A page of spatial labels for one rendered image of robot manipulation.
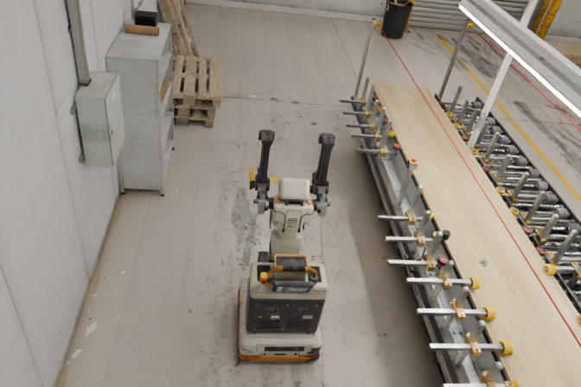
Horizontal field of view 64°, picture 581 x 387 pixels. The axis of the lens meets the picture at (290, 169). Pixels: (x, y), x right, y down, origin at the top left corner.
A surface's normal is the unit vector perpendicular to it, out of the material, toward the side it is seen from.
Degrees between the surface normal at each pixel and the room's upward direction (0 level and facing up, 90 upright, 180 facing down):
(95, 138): 90
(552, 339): 0
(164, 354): 0
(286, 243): 82
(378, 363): 0
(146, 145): 90
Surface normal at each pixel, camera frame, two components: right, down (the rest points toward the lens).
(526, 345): 0.13, -0.80
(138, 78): 0.07, 0.60
